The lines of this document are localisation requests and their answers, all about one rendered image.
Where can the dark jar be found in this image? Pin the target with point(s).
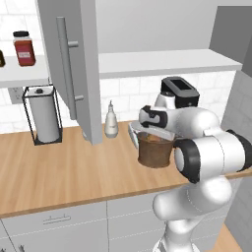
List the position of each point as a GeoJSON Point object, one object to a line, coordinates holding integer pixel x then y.
{"type": "Point", "coordinates": [1, 59]}

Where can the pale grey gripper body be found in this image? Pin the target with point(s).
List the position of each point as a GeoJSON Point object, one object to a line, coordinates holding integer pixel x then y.
{"type": "Point", "coordinates": [157, 131]}

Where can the white paper towel roll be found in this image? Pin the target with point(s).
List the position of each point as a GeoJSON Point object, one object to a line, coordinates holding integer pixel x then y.
{"type": "Point", "coordinates": [44, 114]}

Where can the wide white drawer front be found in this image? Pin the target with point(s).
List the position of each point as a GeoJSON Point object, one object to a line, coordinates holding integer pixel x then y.
{"type": "Point", "coordinates": [55, 229]}

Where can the white wall socket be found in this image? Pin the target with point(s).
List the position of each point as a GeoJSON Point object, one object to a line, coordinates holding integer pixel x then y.
{"type": "Point", "coordinates": [15, 95]}

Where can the long white wall shelf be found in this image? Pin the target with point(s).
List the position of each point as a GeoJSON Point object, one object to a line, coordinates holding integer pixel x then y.
{"type": "Point", "coordinates": [164, 64]}

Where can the white soap dispenser bottle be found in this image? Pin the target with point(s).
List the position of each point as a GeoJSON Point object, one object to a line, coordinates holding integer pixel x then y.
{"type": "Point", "coordinates": [111, 123]}

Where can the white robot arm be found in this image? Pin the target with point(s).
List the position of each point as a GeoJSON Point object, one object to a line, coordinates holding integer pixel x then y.
{"type": "Point", "coordinates": [210, 154]}

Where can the black and white coffee machine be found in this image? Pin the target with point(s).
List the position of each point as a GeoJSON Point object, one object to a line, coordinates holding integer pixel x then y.
{"type": "Point", "coordinates": [180, 90]}

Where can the brown woven basket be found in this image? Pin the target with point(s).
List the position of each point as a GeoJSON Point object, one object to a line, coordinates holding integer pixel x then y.
{"type": "Point", "coordinates": [154, 152]}

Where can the grey cabinet door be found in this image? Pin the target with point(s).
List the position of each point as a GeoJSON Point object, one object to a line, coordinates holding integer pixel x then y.
{"type": "Point", "coordinates": [87, 65]}

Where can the red spice jar black lid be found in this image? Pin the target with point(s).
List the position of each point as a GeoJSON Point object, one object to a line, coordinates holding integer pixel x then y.
{"type": "Point", "coordinates": [25, 50]}

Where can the grey wall cabinet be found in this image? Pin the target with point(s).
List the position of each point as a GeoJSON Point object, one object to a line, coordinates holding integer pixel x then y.
{"type": "Point", "coordinates": [231, 32]}

